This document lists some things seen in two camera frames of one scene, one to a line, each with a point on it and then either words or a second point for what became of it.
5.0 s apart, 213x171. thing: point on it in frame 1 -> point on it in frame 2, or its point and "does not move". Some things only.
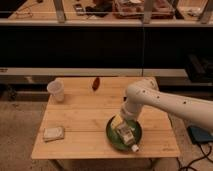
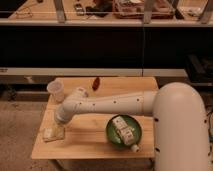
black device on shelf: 79,9 does not move
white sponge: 53,133 does not move
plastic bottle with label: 127,135 does not move
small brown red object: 96,84 does not move
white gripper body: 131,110 -> 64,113
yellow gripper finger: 116,121 -> 56,127
